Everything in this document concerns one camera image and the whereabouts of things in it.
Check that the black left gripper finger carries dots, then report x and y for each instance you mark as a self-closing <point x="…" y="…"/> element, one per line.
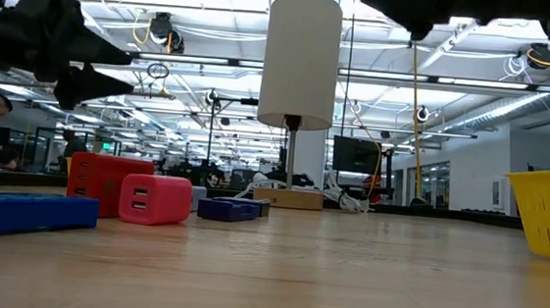
<point x="101" y="51"/>
<point x="88" y="87"/>

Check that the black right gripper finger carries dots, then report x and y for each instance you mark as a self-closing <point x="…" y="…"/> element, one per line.
<point x="424" y="6"/>

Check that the red block charger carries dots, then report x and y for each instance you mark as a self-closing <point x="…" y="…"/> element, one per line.
<point x="101" y="179"/>

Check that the pink USB charger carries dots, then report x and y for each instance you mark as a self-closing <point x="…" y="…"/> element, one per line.
<point x="163" y="201"/>

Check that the bright blue box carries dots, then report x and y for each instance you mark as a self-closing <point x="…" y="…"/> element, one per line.
<point x="19" y="215"/>

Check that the light blue charger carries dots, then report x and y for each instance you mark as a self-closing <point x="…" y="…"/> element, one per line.
<point x="199" y="197"/>

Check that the navy blue case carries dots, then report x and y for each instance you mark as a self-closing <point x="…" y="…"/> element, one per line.
<point x="226" y="210"/>

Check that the standing person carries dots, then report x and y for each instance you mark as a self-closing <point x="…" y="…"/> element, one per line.
<point x="75" y="145"/>

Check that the small square yellow basket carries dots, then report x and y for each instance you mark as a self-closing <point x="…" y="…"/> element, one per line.
<point x="68" y="163"/>

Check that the white cylindrical lamp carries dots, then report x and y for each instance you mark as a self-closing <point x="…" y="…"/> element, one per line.
<point x="301" y="57"/>

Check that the black monitor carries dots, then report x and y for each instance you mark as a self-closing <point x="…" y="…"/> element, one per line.
<point x="356" y="154"/>

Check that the black aluminium table frame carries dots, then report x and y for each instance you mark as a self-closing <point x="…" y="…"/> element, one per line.
<point x="447" y="214"/>

